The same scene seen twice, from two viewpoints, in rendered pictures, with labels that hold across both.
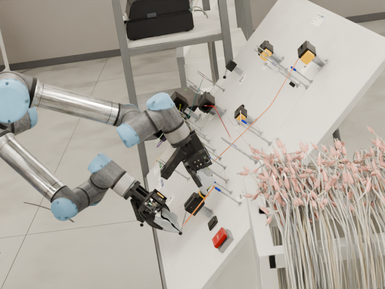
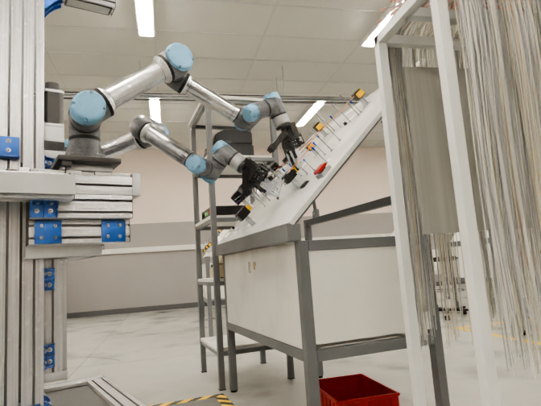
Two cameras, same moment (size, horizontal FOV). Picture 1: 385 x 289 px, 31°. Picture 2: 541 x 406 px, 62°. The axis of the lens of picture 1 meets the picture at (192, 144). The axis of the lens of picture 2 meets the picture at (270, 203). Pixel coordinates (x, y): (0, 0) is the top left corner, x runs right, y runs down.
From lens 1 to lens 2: 1.51 m
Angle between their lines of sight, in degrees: 32
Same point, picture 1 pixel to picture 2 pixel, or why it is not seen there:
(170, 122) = (279, 108)
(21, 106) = (189, 60)
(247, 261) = not seen: hidden behind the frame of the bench
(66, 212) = (199, 161)
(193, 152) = (291, 135)
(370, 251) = not seen: outside the picture
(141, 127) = (262, 105)
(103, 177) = (225, 152)
